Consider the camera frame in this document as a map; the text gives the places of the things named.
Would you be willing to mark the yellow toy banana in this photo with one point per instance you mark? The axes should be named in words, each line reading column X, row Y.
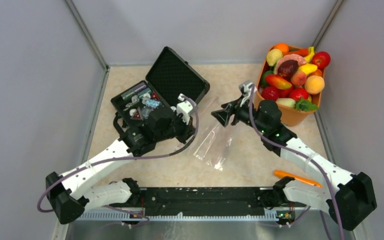
column 311, row 52

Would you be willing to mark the black poker chip case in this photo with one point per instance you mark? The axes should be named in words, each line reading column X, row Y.
column 169, row 76

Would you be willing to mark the toy peach orange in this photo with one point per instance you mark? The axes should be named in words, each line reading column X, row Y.
column 314, row 84

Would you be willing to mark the yellow toy pear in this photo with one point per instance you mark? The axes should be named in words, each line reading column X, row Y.
column 308, row 68

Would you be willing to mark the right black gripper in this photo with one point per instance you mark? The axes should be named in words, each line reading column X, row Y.
column 223, row 115

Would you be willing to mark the clear zip top bag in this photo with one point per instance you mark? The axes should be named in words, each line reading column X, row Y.
column 213, row 142

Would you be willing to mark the orange toy carrot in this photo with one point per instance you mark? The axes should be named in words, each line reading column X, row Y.
column 281, row 174

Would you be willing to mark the red yellow toy mango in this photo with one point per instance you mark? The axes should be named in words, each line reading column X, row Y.
column 278, row 82

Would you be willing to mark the toy watermelon slice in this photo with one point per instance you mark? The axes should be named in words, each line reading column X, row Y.
column 298, row 58

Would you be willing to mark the red toy tomato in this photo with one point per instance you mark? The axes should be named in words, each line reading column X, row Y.
column 270, row 93

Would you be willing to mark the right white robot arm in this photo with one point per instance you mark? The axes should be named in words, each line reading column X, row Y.
column 347, row 197

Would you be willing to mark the red toy apple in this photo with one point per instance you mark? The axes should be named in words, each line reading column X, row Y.
column 321, row 59

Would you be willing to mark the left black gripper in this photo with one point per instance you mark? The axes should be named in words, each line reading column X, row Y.
column 188, row 130

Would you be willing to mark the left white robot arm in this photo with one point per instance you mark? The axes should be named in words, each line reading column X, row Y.
column 73, row 193

